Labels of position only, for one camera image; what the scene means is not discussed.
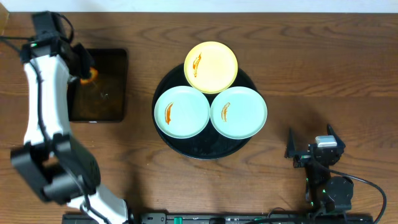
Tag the pale green plate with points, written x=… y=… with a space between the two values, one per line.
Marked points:
x=238 y=112
x=182 y=112

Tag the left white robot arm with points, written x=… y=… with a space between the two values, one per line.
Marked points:
x=52 y=161

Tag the round black serving tray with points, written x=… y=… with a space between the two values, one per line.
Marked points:
x=208 y=144

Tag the black rectangular water tray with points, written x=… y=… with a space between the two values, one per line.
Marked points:
x=102 y=98

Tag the orange and green sponge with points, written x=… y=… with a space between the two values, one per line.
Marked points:
x=92 y=77

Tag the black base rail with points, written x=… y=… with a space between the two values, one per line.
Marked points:
x=276 y=218

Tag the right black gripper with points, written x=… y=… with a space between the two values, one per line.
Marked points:
x=301 y=159

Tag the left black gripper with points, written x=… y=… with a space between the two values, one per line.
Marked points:
x=83 y=60

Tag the yellow plate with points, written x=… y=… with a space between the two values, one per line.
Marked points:
x=210 y=67

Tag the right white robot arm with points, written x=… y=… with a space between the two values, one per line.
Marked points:
x=328 y=195

